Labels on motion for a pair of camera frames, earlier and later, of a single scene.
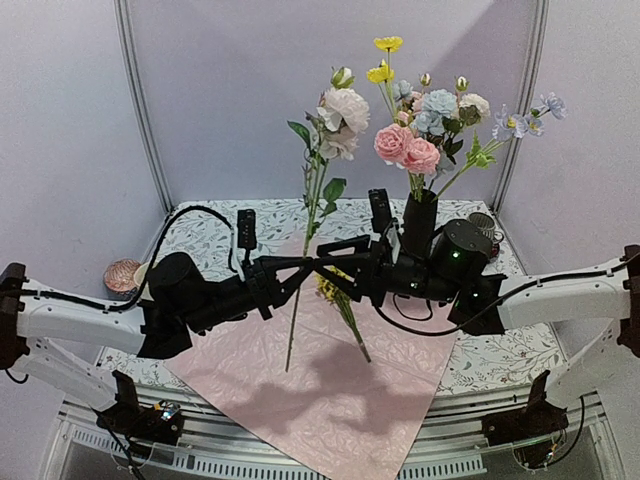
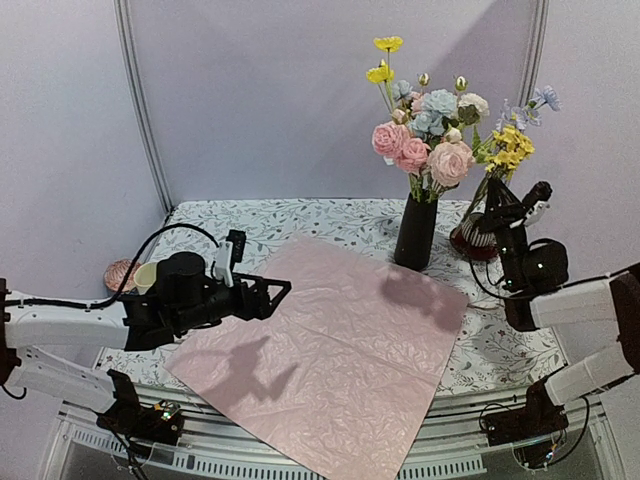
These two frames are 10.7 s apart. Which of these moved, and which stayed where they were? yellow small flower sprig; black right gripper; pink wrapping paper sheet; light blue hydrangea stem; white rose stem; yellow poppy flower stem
Moved: yellow small flower sprig; black right gripper
Stayed: yellow poppy flower stem; white rose stem; pink wrapping paper sheet; light blue hydrangea stem
